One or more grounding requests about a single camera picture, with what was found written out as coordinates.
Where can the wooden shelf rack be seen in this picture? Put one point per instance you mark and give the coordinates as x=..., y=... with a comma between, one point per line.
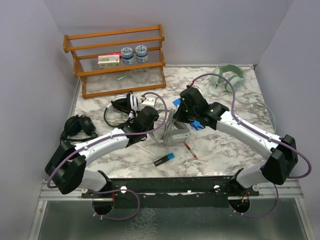
x=97, y=82

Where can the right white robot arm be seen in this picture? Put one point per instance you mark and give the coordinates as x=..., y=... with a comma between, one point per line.
x=277, y=152

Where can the black white headphones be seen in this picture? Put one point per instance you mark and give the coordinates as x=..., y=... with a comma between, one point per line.
x=125, y=103

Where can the blue white jar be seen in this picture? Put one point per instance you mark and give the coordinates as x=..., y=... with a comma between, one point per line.
x=127, y=55
x=141, y=52

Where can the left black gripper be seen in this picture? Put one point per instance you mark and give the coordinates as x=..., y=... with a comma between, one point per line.
x=151, y=127

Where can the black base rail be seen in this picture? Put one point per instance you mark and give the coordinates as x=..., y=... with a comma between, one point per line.
x=170, y=192

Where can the mint green headphones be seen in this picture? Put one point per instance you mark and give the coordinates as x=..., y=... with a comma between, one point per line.
x=236, y=79

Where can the right blue white jar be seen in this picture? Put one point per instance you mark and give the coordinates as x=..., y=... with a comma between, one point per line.
x=141, y=52

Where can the red pen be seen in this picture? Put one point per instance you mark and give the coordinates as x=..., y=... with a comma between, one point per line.
x=190, y=150

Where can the black blue headphones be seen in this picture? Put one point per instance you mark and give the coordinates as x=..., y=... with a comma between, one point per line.
x=74, y=125

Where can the blue notebook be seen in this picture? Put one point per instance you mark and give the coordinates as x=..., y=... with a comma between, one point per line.
x=195, y=124

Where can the white stick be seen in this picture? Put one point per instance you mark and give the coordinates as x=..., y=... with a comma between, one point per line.
x=146, y=150

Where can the white red box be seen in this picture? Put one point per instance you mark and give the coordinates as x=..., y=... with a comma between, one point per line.
x=109, y=61

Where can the grey white headphones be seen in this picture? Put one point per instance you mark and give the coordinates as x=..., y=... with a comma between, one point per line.
x=174, y=132

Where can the blue black highlighter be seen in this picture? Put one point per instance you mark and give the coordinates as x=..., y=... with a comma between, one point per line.
x=164, y=159

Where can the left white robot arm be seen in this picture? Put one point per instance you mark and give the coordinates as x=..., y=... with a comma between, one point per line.
x=67, y=167

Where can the left blue white jar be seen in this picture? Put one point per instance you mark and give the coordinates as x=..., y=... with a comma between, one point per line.
x=127, y=55

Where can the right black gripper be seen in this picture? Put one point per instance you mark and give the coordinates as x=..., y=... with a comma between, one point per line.
x=179, y=114

